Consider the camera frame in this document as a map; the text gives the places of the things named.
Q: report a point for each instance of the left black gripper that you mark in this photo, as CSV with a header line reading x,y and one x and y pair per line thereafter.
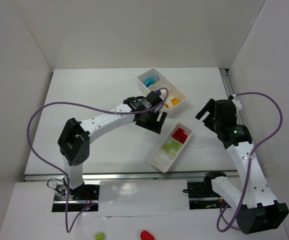
x,y
151,123

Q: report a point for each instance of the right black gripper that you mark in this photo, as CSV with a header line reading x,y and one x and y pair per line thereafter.
x,y
210,116

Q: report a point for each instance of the yellow rectangular lego brick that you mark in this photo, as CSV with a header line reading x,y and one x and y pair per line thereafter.
x,y
175,101

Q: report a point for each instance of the red stepped lego brick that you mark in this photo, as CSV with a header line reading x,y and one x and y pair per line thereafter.
x,y
180,135

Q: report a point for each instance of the green lego brick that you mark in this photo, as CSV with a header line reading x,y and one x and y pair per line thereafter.
x,y
175,145
166,147

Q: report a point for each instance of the teal lego brick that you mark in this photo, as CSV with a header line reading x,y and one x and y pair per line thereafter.
x,y
149,81

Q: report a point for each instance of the round teal patterned piece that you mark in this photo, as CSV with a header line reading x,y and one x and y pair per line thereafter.
x,y
156,79

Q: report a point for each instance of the white divided tray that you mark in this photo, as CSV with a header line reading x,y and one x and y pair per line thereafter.
x,y
164,157
173,91

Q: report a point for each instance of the purple lego brick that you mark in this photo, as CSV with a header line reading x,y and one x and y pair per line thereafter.
x,y
160,92

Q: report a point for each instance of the small green lego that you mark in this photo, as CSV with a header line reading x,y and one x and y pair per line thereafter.
x,y
172,153

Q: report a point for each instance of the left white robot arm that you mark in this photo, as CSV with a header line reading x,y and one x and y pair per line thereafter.
x,y
76,136

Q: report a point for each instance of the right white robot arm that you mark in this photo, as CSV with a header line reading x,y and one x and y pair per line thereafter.
x,y
256,208

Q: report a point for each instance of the red object outside workspace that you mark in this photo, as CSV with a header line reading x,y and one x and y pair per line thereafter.
x,y
145,235

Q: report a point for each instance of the green lego outside workspace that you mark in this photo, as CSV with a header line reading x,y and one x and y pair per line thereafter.
x,y
99,236

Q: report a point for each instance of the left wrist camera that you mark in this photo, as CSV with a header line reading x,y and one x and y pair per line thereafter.
x,y
154,99

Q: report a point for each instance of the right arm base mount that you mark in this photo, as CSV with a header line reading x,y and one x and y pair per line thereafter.
x,y
201,198

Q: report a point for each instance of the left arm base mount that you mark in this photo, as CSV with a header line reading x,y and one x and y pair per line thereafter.
x,y
86,197

